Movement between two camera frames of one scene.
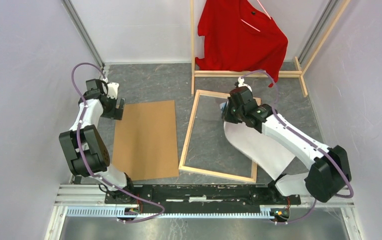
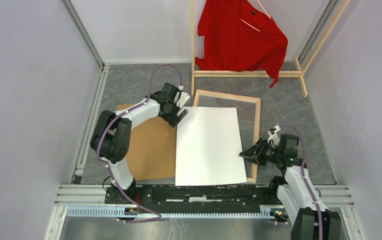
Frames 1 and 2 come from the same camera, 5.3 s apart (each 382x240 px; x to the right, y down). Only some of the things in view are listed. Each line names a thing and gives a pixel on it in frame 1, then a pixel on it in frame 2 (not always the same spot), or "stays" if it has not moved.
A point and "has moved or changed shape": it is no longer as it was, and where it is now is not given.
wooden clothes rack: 298,70 stays
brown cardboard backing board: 145,145 stays
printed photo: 263,150 has moved or changed shape
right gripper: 226,114 → 255,153
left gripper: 117,113 → 174,120
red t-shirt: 239,36 stays
